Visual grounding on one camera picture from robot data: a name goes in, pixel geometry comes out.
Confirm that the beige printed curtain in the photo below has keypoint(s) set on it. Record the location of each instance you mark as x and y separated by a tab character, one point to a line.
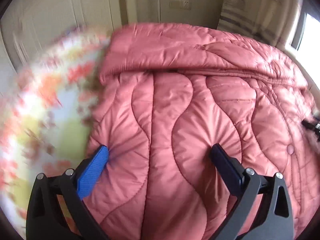
272	22

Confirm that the wall socket plate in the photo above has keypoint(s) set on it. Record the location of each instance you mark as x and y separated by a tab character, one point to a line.
180	4

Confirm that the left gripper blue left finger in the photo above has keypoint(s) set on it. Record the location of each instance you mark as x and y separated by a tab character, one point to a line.
45	219

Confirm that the floral bed sheet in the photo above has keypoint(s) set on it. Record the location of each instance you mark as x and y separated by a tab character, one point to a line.
46	117

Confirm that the white wooden headboard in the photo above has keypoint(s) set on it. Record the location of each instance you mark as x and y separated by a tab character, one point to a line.
29	26

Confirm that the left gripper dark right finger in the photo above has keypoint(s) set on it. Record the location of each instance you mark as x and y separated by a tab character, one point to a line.
274	218

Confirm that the pink quilted coat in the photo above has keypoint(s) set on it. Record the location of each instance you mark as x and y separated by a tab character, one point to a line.
166	94

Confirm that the dark framed window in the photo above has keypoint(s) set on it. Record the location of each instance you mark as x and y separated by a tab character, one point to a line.
306	38

